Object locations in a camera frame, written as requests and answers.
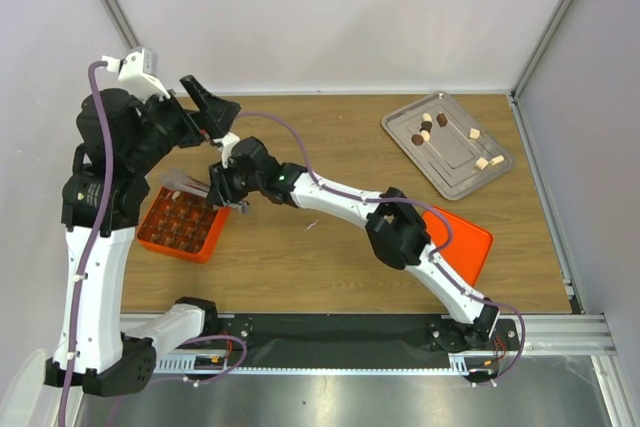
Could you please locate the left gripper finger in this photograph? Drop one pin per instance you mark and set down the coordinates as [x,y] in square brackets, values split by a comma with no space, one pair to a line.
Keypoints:
[223,111]
[205,126]

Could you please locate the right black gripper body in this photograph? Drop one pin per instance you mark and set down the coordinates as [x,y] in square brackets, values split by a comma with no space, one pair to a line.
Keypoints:
[234,183]

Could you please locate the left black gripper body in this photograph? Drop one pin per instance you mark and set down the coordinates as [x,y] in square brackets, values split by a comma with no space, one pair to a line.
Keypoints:
[166,124]

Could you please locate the metal tongs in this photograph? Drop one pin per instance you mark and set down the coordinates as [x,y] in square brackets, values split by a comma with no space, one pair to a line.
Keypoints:
[179,180]

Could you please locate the dark chocolate small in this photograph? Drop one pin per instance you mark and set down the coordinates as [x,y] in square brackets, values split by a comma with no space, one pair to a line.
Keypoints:
[426,125]

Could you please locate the dark chocolate cube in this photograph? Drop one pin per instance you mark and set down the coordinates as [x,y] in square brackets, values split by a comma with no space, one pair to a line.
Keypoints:
[442,119]

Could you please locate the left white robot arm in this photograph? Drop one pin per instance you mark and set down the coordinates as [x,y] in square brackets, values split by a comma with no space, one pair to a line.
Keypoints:
[124,136]

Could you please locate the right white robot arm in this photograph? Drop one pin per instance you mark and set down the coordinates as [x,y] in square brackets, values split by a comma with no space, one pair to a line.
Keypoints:
[396,231]

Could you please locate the orange compartment chocolate box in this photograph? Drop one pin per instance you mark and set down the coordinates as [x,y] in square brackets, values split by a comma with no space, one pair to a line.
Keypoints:
[184,228]

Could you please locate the metal tray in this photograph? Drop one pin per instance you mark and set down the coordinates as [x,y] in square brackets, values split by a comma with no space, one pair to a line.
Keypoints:
[448,159]

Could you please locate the orange box lid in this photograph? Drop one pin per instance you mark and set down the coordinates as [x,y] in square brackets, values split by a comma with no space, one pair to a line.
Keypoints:
[469,246]

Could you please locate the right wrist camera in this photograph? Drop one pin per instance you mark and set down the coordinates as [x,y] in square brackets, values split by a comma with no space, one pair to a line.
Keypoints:
[225,146]

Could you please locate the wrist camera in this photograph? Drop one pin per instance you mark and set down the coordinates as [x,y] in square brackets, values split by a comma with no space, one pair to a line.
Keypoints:
[136,73]
[225,146]

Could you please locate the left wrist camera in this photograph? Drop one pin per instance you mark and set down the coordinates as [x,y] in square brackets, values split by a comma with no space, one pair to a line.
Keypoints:
[136,73]

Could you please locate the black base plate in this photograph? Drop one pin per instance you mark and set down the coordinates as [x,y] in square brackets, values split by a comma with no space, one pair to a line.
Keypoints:
[434,331]

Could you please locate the grey cable duct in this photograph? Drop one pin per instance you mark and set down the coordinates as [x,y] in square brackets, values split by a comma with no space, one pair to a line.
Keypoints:
[202,364]

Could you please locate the aluminium frame rail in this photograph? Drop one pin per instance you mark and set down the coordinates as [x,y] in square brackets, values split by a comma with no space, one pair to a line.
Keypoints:
[568,335]

